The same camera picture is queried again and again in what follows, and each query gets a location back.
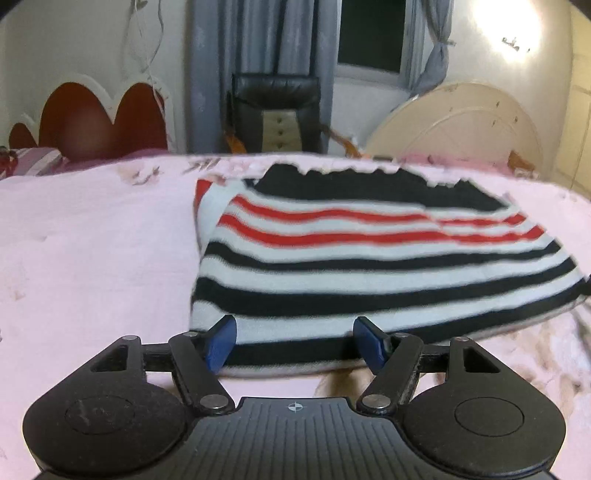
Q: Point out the wide blue-grey curtain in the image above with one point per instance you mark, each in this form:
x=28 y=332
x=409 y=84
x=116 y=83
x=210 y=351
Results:
x=258 y=37

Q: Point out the tied blue-grey curtain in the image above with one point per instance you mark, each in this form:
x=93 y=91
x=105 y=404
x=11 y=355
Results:
x=436 y=46

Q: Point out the pink floral bed sheet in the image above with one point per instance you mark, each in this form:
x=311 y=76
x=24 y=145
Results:
x=92 y=258

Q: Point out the striped pink pillow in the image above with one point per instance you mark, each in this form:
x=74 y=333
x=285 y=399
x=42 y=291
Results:
x=32 y=161

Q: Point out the black leather chair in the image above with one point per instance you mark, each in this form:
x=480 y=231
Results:
x=277 y=97

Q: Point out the dark window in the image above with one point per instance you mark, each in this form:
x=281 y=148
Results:
x=371 y=32

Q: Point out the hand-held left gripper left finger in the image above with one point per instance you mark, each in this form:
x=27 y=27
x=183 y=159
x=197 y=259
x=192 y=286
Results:
x=221 y=344

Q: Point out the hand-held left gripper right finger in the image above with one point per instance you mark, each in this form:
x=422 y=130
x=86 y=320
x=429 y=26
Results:
x=369 y=344

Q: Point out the orange patterned pillow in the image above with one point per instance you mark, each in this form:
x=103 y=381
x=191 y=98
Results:
x=524 y=166

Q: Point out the cream round headboard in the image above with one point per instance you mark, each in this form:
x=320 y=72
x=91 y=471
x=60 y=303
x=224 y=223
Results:
x=461 y=134

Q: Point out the striped knit sweater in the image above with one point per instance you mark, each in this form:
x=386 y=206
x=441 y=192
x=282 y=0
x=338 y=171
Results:
x=346 y=267

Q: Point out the wall lamp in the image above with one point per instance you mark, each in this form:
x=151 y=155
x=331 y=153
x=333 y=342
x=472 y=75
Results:
x=515 y=45

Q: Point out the red scalloped headboard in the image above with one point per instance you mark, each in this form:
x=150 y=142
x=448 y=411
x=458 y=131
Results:
x=83 y=124

